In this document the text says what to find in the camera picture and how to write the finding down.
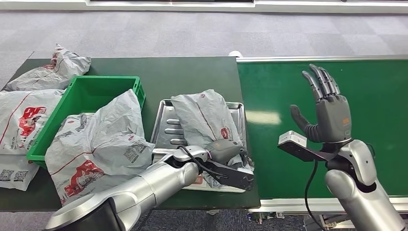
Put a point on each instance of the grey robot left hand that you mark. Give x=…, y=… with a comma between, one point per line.
x=223, y=150

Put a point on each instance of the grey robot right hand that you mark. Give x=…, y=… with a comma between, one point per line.
x=333, y=121

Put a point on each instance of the small grey mailer package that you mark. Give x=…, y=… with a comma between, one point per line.
x=207, y=118

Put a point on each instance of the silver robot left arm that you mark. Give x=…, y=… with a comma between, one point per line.
x=143, y=191

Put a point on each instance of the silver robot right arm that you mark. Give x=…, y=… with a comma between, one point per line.
x=360, y=185

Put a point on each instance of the white electronic weighing scale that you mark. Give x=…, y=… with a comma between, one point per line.
x=169, y=127

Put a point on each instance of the large grey red-print package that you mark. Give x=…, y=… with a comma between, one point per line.
x=95, y=150

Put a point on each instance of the green plastic basket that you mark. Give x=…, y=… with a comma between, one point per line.
x=86, y=95

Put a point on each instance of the crumpled grey mailer package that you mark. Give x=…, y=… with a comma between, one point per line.
x=54, y=73

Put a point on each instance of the flat grey red-logo package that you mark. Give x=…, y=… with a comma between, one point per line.
x=24, y=121

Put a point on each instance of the white package with QR codes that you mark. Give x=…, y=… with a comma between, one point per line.
x=16, y=173

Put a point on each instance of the green conveyor belt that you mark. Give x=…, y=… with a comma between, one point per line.
x=376, y=95

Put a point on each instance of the dark green table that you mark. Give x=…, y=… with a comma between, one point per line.
x=191, y=76

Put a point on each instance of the white conveyor roller cap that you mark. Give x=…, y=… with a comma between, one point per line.
x=235, y=53

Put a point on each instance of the white window sill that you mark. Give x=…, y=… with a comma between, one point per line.
x=204, y=7

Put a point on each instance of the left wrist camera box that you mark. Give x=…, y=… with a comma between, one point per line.
x=236, y=177

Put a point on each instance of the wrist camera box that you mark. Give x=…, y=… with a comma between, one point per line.
x=236, y=177
x=294, y=145

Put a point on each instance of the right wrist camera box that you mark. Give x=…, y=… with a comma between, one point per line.
x=294, y=145

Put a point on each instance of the dark window frame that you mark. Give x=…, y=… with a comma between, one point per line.
x=172, y=1

